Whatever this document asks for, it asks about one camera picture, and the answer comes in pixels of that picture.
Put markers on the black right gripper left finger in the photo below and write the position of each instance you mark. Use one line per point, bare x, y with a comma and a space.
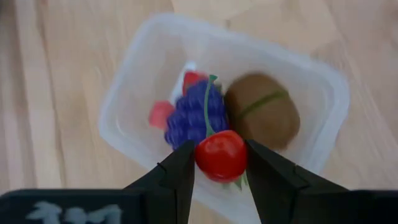
171, 180

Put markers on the red toy strawberry long stem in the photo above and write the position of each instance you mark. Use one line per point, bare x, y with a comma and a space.
160, 113

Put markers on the red toy cherry green stem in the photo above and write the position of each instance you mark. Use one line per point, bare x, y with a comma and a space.
220, 155

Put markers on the red toy strawberry leafy top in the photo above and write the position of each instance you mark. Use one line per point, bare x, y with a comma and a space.
190, 79

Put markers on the brown toy kiwi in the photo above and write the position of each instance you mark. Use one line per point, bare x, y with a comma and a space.
270, 124

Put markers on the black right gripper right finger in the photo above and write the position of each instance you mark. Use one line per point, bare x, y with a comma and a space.
273, 180

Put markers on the clear plastic tupperware container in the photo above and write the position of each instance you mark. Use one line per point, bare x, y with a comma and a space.
149, 62

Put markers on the purple toy grape bunch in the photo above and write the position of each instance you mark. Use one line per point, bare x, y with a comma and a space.
189, 118

